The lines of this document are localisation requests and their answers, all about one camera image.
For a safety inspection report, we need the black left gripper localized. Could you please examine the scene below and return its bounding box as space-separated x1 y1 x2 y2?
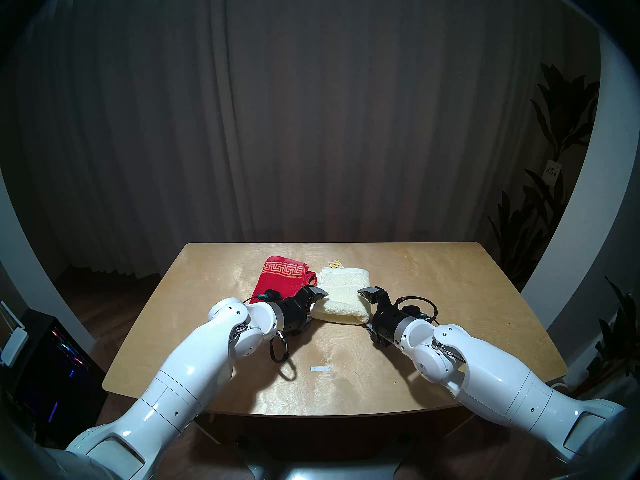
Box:
272 285 330 335

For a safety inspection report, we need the tall dark leafy plant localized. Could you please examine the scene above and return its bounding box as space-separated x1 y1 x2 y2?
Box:
487 63 601 291

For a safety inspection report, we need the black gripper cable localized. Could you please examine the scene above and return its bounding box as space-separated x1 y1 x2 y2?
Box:
269 329 291 365
395 296 439 327

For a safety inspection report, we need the wooden table underframe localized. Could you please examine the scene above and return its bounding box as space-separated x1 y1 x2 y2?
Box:
192 414 223 445

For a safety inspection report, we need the brown pleated curtain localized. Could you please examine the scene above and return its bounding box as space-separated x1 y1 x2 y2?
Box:
0 0 601 281

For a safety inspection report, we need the red towel with gold pattern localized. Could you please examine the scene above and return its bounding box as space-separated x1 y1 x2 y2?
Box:
248 256 319 305

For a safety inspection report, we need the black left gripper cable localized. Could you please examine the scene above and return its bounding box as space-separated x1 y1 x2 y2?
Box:
269 329 291 365

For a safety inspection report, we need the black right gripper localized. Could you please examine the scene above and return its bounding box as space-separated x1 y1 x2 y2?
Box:
357 286 408 347

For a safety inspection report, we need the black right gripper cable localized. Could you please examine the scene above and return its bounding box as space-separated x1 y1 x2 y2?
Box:
395 296 439 327

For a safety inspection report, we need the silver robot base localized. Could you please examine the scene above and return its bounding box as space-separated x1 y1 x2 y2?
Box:
240 449 407 480

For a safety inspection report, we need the white wall device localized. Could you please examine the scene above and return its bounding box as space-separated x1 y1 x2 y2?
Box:
0 300 30 368

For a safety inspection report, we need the small dark leafy plant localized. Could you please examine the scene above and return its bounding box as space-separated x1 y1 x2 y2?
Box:
585 276 640 390

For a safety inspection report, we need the black computer tower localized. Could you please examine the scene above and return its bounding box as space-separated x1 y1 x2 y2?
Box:
0 309 109 448

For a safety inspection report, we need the cream dotted towel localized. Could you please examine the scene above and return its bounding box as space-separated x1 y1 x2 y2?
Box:
310 266 372 326

